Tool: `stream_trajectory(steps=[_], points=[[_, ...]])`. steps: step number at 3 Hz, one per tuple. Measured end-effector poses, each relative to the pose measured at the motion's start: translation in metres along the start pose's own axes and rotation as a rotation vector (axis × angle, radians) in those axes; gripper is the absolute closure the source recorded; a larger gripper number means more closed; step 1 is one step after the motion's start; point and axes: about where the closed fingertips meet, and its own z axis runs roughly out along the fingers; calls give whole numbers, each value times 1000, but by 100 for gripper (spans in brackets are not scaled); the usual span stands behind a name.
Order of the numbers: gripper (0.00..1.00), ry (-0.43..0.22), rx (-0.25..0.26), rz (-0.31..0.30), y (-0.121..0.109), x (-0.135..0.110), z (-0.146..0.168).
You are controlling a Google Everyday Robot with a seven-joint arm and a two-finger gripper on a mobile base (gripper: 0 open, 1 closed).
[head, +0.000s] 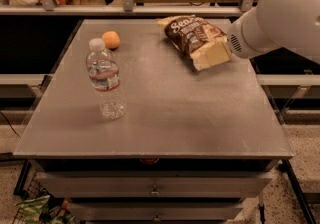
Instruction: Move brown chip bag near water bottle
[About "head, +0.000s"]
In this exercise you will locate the black wire basket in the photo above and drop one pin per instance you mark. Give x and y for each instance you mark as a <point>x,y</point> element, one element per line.
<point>28,194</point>

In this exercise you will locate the upper grey drawer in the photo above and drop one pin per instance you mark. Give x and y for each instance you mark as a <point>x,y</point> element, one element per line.
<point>107,185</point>

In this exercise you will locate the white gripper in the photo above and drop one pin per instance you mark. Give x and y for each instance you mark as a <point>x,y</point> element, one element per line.
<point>236,38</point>

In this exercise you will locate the brown chip bag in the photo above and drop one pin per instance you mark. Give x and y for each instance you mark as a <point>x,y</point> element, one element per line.
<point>189,33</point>

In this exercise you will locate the grey drawer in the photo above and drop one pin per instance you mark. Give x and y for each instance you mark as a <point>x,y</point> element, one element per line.
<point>107,185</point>
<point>155,211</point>

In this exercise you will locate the green snack bag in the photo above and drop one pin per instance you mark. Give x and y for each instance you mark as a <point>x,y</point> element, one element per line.
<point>57,214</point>

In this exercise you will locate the orange fruit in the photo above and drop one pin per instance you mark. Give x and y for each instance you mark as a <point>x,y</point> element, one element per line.
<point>111,39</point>

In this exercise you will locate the clear plastic water bottle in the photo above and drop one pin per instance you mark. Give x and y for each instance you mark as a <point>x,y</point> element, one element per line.
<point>104,75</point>

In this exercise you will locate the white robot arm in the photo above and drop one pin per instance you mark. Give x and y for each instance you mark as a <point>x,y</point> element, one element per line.
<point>274,24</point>

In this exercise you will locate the lower grey drawer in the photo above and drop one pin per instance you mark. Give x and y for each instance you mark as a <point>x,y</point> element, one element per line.
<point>155,211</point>

